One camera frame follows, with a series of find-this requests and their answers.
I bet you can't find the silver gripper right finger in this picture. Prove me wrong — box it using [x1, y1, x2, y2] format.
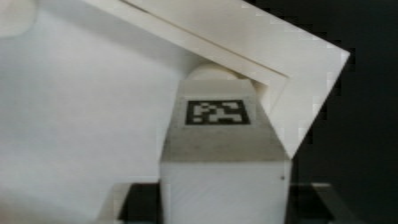
[287, 183, 365, 224]

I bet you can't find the white square tabletop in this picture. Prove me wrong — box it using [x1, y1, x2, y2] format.
[0, 0, 203, 224]

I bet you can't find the white right fence wall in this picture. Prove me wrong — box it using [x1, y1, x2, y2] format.
[127, 0, 351, 153]

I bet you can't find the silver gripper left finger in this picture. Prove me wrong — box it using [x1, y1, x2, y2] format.
[97, 182, 164, 224]

